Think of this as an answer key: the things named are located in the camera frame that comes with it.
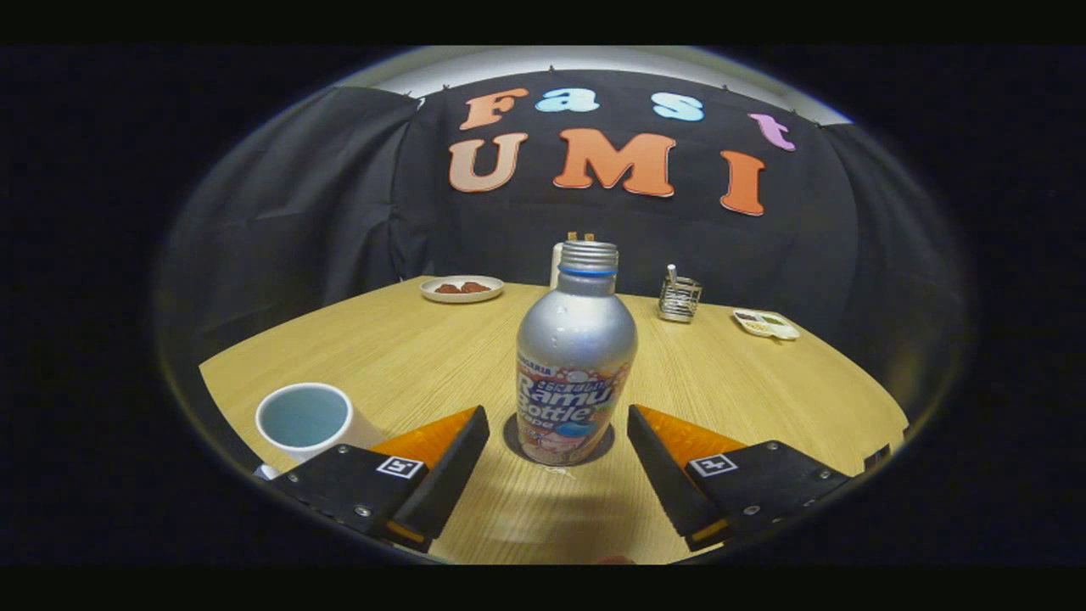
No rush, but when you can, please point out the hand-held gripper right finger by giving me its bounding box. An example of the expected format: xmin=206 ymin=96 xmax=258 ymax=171
xmin=628 ymin=405 xmax=852 ymax=552

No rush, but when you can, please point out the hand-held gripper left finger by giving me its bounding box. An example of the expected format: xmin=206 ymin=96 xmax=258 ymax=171
xmin=270 ymin=406 xmax=491 ymax=554

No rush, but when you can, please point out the dark brown round coaster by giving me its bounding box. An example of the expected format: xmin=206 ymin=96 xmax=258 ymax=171
xmin=502 ymin=412 xmax=616 ymax=468

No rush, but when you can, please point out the silver juice bottle printed label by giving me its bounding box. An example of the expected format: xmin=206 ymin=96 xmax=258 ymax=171
xmin=516 ymin=240 xmax=639 ymax=466

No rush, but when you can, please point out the white cup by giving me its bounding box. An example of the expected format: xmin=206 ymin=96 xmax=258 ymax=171
xmin=255 ymin=382 xmax=387 ymax=482

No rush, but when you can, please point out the wooden table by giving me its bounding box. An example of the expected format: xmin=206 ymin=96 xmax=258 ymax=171
xmin=199 ymin=276 xmax=910 ymax=565

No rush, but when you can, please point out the white divided tray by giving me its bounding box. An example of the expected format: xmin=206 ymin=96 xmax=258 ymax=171
xmin=732 ymin=308 xmax=801 ymax=341

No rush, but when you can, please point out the round plate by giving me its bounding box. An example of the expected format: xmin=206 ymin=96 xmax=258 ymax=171
xmin=420 ymin=275 xmax=505 ymax=304

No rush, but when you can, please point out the black backdrop cloth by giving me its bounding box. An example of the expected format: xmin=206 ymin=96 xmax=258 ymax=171
xmin=157 ymin=70 xmax=968 ymax=400

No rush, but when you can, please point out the metal wire cutlery holder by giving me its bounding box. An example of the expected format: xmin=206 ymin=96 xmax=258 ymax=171
xmin=658 ymin=265 xmax=703 ymax=324

